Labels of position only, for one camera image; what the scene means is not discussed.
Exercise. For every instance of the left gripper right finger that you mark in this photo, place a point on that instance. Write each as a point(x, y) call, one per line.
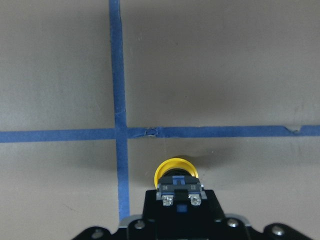
point(211, 209)

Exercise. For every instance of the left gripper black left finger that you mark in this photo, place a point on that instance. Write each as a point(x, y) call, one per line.
point(150, 213)

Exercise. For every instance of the yellow push button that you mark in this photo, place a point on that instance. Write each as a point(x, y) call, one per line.
point(177, 183)

